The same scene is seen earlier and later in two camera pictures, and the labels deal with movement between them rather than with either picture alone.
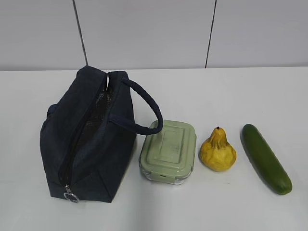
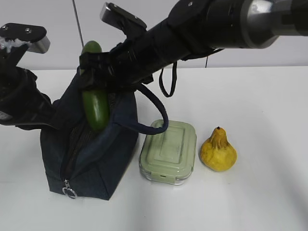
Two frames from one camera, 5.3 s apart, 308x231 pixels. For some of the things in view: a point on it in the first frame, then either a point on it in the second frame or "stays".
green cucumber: [264, 160] → [96, 103]
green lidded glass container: [168, 156] stays
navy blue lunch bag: [87, 138] stays
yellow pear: [216, 153] stays
